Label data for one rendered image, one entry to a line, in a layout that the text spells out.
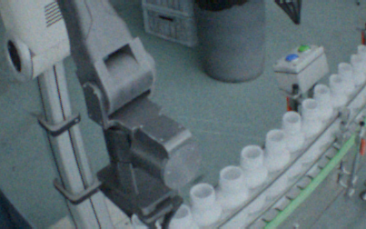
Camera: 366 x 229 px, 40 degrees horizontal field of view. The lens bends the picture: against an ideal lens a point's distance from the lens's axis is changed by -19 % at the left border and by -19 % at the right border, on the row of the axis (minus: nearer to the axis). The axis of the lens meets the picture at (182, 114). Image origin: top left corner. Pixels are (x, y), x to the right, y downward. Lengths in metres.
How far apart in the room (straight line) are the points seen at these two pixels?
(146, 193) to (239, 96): 2.35
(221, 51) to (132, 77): 2.41
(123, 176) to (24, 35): 0.62
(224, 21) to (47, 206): 1.32
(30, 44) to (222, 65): 1.97
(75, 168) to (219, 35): 1.61
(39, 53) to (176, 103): 1.85
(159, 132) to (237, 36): 2.37
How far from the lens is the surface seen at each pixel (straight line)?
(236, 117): 2.94
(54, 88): 1.42
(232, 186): 0.93
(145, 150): 0.66
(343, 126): 1.17
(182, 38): 3.52
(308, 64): 1.30
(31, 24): 1.25
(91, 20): 0.64
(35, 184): 2.74
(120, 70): 0.65
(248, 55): 3.08
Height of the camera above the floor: 1.80
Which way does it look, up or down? 37 degrees down
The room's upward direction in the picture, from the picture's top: 6 degrees counter-clockwise
